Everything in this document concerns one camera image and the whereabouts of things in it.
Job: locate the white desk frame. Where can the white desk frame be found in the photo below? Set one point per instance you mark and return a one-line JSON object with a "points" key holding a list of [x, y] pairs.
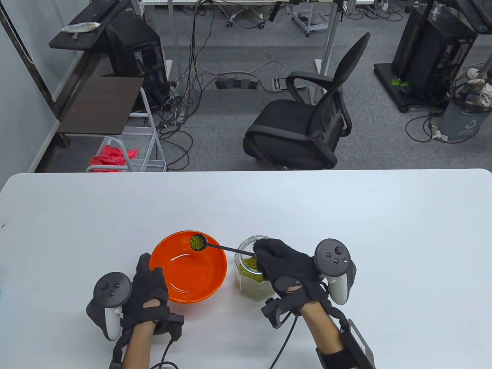
{"points": [[330, 46]]}

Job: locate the person's left thumb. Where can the person's left thumb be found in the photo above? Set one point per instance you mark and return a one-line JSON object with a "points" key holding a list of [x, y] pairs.
{"points": [[159, 276]]}

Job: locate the person's left forearm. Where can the person's left forearm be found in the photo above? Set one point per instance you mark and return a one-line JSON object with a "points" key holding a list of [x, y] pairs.
{"points": [[136, 351]]}

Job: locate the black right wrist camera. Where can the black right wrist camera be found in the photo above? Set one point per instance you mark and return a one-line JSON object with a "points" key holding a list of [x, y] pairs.
{"points": [[276, 310]]}

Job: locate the green mung beans in jar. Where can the green mung beans in jar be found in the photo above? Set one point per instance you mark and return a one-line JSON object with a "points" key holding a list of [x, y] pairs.
{"points": [[250, 269]]}

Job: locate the green mung beans in spoon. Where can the green mung beans in spoon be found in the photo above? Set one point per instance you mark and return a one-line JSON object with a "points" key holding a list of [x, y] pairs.
{"points": [[197, 242]]}

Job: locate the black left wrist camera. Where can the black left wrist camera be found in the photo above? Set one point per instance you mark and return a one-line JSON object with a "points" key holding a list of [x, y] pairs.
{"points": [[172, 324]]}

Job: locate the black computer tower on cart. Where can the black computer tower on cart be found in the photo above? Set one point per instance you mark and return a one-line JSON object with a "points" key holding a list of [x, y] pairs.
{"points": [[436, 46]]}

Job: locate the person's right forearm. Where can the person's right forearm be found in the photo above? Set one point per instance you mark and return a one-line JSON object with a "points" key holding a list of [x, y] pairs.
{"points": [[323, 330]]}

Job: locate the grey controller on left wrist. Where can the grey controller on left wrist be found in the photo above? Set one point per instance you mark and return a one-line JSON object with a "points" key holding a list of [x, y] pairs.
{"points": [[109, 292]]}

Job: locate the black power strip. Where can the black power strip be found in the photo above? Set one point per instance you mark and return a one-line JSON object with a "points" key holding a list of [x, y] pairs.
{"points": [[236, 83]]}

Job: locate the grey floor socket plate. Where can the grey floor socket plate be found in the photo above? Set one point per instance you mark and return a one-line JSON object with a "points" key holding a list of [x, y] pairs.
{"points": [[282, 83]]}

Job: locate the black rolling cart base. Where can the black rolling cart base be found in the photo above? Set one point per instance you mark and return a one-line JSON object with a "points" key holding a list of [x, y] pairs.
{"points": [[399, 92]]}

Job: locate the grey controller on right wrist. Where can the grey controller on right wrist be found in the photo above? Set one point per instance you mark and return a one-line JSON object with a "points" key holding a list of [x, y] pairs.
{"points": [[335, 265]]}

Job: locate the white plastic packet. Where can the white plastic packet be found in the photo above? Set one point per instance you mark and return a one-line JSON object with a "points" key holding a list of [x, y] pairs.
{"points": [[81, 26]]}

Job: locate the black measuring spoon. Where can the black measuring spoon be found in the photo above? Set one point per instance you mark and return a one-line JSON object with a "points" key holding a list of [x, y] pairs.
{"points": [[230, 249]]}

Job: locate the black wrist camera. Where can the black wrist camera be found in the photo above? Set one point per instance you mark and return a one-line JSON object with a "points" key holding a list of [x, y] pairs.
{"points": [[276, 310], [172, 324]]}

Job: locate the clear glass jar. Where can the clear glass jar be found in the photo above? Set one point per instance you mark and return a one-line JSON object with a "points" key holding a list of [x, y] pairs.
{"points": [[250, 288]]}

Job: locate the person's right fingers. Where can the person's right fingers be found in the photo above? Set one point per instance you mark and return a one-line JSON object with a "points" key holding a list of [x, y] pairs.
{"points": [[269, 251]]}

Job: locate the black keyboard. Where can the black keyboard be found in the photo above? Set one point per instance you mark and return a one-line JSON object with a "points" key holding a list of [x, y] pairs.
{"points": [[96, 10]]}

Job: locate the grey trash bin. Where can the grey trash bin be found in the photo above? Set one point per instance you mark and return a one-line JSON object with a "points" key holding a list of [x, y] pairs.
{"points": [[461, 119]]}

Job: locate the black office chair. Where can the black office chair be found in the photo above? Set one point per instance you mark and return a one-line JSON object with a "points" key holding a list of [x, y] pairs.
{"points": [[303, 127]]}

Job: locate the dark wooden desk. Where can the dark wooden desk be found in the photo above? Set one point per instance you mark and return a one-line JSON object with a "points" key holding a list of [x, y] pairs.
{"points": [[100, 103]]}

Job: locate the person's left hand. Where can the person's left hand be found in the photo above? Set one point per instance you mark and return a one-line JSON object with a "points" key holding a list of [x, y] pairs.
{"points": [[148, 298]]}

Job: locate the person's right hand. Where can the person's right hand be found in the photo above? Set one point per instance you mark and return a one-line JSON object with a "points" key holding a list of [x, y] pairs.
{"points": [[292, 269]]}

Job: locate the red cloth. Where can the red cloth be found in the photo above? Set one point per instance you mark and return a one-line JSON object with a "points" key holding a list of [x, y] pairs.
{"points": [[111, 157]]}

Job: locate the orange plastic bowl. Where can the orange plastic bowl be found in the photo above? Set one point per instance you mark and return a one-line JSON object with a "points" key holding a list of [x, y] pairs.
{"points": [[200, 280]]}

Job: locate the white rolling rack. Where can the white rolling rack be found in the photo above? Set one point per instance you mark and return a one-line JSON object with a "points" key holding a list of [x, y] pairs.
{"points": [[309, 17]]}

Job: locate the grey controller on wrist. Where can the grey controller on wrist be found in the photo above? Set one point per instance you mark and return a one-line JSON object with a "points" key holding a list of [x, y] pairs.
{"points": [[335, 265], [109, 292]]}

